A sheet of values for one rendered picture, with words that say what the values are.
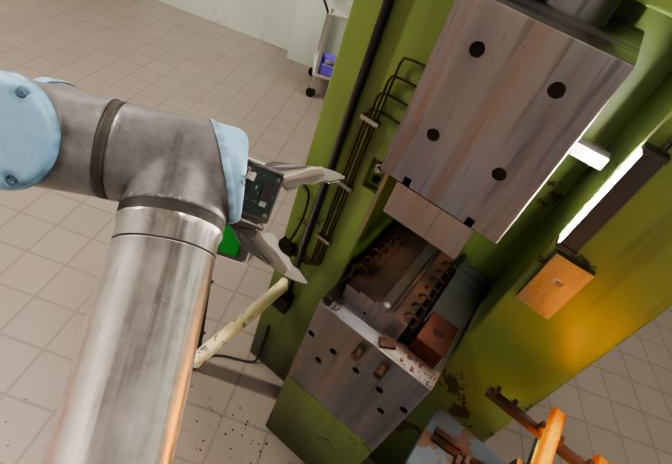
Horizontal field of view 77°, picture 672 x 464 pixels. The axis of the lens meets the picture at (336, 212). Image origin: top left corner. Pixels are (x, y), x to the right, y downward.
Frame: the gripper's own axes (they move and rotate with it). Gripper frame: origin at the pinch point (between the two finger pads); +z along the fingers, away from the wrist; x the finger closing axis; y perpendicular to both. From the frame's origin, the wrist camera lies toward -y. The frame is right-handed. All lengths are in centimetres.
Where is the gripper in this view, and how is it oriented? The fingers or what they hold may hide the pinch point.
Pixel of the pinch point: (326, 230)
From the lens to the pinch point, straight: 57.8
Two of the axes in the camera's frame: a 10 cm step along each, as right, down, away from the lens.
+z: 9.0, 3.6, 2.4
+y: 2.8, -0.7, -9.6
